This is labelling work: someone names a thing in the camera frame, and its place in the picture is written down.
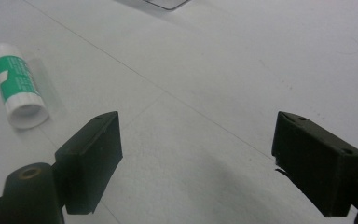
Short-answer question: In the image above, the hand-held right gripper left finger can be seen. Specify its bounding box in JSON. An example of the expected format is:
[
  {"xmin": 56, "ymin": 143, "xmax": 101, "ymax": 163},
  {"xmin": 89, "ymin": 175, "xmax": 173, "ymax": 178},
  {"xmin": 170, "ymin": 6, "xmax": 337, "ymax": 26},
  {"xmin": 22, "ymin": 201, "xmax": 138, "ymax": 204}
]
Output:
[{"xmin": 54, "ymin": 110, "xmax": 124, "ymax": 216}]

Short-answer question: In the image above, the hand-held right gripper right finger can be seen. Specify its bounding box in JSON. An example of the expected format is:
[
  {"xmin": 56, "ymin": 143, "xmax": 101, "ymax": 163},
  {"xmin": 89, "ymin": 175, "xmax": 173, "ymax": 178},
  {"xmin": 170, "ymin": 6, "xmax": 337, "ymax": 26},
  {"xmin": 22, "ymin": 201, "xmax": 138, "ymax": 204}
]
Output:
[{"xmin": 271, "ymin": 110, "xmax": 358, "ymax": 218}]

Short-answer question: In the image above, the green and white glue stick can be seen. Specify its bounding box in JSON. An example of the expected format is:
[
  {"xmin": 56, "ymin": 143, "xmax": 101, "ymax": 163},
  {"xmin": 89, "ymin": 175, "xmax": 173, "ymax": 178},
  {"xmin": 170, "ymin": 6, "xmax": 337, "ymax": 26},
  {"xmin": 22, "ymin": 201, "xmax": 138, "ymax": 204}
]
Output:
[{"xmin": 0, "ymin": 42, "xmax": 50, "ymax": 131}]

